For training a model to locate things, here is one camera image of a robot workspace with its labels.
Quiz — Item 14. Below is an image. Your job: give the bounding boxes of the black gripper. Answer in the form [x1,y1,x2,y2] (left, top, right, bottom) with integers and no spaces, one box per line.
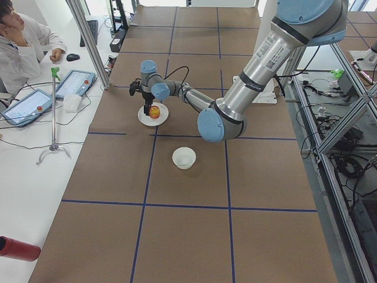
[142,92,154,116]

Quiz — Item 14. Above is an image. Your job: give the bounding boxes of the red yellow apple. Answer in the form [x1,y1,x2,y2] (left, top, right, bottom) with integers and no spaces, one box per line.
[149,106,161,119]

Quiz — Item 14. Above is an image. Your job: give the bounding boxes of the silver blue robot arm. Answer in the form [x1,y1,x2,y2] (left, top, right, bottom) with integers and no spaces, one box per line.
[130,1,348,142]

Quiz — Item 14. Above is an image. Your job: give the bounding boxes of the white plate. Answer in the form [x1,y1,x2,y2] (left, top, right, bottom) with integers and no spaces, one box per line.
[138,103,169,127]

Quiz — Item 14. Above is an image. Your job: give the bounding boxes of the white bowl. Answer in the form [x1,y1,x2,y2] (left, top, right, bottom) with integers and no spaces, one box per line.
[172,147,196,169]

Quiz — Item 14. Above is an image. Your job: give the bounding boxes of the person's hand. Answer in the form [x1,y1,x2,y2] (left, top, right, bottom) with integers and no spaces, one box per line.
[49,48,65,63]

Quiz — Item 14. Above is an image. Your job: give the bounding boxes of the black control box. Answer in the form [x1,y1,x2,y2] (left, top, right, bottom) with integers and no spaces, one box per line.
[110,28,128,53]

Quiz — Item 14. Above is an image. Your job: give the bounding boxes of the blue teach pendant tablet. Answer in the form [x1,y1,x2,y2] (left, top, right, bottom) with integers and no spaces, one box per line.
[55,70,96,99]

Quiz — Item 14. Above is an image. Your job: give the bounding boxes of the white tissue cloth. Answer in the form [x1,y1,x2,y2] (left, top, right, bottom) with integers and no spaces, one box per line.
[63,94,82,113]

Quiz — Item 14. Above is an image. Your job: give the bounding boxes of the black computer mouse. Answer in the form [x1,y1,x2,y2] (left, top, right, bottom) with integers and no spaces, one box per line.
[66,53,80,62]

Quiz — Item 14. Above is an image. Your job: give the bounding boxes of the black keyboard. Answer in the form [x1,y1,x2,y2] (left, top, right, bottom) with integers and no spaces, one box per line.
[80,19,99,48]

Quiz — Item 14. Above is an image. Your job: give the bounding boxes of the metal stand with green clip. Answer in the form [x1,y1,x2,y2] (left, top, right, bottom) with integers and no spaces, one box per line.
[36,67,71,166]

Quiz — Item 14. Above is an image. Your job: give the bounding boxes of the person in white coat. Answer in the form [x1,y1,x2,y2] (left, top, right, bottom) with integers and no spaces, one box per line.
[1,1,67,96]

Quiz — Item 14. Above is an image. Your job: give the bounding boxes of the red cylinder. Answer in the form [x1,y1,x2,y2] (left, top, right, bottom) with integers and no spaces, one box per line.
[1,236,41,262]

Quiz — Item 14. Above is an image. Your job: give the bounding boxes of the grey box with green object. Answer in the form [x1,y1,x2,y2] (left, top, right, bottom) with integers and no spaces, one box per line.
[329,69,354,96]

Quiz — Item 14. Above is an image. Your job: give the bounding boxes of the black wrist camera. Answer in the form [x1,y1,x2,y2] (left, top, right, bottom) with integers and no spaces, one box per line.
[129,78,142,96]

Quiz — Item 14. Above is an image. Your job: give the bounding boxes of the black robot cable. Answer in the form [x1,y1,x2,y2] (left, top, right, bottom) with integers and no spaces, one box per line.
[161,65,190,86]

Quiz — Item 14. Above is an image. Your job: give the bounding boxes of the aluminium frame post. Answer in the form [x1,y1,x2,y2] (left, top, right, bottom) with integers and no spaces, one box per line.
[67,0,111,90]

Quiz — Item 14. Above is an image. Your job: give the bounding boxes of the tangle of black cables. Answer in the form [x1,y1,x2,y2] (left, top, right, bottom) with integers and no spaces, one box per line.
[297,88,377,213]

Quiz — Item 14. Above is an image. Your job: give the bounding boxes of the aluminium frame rail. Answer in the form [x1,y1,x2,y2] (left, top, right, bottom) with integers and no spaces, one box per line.
[283,44,376,282]

